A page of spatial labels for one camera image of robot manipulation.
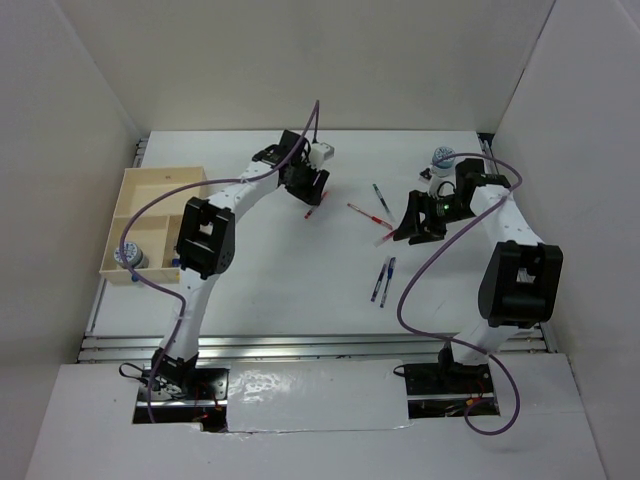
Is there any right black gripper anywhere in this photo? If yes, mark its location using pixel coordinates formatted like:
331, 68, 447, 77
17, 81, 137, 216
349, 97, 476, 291
393, 189, 477, 245

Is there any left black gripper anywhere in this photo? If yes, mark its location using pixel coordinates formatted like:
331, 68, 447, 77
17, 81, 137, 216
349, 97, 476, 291
283, 157, 329, 207

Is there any red pen with clear barrel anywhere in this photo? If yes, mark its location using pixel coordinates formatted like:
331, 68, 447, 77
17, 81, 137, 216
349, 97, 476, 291
304, 191, 329, 220

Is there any blue white tape roll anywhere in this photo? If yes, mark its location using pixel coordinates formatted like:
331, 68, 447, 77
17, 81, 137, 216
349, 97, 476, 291
431, 146, 455, 177
113, 241, 149, 269

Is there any blue cap glue bottle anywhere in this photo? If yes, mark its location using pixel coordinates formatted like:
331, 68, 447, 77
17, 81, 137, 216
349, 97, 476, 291
171, 243, 181, 268

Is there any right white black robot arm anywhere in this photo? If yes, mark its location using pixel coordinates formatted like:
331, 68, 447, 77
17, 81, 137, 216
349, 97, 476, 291
393, 156, 564, 392

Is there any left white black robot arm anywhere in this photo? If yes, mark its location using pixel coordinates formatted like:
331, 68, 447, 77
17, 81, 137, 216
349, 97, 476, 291
151, 130, 335, 399

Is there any red pen with clip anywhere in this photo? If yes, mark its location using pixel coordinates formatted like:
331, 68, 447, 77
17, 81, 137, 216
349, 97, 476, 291
347, 203, 394, 231

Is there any red clear pen right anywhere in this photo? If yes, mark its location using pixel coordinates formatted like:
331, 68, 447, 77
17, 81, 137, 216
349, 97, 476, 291
374, 230, 395, 247

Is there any dark green pen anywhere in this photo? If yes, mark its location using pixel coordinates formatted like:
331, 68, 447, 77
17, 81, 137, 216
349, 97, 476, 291
372, 183, 395, 222

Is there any right blue pen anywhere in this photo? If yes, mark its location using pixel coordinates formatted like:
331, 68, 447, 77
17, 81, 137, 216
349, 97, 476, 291
379, 257, 397, 308

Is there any blue pen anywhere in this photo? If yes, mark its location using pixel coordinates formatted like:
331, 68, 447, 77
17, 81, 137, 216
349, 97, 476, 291
379, 257, 397, 308
370, 256, 391, 303

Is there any left blue pen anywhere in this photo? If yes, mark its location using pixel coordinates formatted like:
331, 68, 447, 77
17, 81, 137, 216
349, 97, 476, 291
370, 256, 391, 303

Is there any cream compartment organizer tray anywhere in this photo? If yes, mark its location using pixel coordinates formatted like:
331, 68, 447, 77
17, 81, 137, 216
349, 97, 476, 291
100, 166, 209, 285

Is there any white foil cover sheet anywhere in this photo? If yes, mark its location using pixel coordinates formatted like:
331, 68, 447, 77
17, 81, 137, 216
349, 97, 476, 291
226, 359, 410, 433

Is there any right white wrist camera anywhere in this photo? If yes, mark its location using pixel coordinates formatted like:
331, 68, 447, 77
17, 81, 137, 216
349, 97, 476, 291
419, 168, 456, 198

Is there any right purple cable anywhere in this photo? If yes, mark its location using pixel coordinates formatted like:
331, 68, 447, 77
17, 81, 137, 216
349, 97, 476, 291
397, 152, 525, 436

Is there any purple cable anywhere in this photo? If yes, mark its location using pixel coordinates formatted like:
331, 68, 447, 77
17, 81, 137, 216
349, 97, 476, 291
119, 99, 321, 426
397, 152, 525, 436

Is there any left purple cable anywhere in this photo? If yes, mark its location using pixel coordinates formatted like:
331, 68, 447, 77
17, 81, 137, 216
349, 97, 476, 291
119, 99, 321, 426

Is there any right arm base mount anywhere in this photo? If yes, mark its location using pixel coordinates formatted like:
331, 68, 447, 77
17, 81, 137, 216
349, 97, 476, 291
392, 347, 499, 419

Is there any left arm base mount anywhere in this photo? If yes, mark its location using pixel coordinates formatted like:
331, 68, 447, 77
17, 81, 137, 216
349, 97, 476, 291
118, 362, 229, 433

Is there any aluminium front rail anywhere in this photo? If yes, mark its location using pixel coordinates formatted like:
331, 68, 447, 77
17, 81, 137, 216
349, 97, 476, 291
77, 335, 546, 362

